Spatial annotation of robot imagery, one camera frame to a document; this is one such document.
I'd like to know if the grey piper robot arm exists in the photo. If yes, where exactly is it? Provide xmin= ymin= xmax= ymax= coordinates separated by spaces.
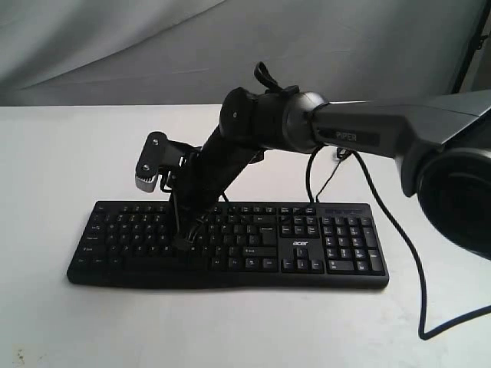
xmin=171 ymin=87 xmax=490 ymax=258

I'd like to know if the black keyboard usb cable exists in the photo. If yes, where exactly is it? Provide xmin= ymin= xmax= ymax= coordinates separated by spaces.
xmin=315 ymin=147 xmax=352 ymax=204

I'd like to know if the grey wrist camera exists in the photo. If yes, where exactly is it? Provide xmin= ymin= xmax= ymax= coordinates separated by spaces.
xmin=135 ymin=131 xmax=198 ymax=192

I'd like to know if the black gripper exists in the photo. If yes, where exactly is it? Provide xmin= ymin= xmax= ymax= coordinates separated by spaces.
xmin=171 ymin=128 xmax=264 ymax=251

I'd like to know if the grey backdrop cloth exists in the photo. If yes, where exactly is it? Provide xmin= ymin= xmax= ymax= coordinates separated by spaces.
xmin=1 ymin=1 xmax=484 ymax=106

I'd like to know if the black stand pole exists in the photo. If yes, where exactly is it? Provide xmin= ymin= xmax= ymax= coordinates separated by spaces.
xmin=450 ymin=0 xmax=490 ymax=94

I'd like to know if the black acer keyboard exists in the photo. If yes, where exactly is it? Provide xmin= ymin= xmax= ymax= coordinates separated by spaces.
xmin=67 ymin=201 xmax=389 ymax=290

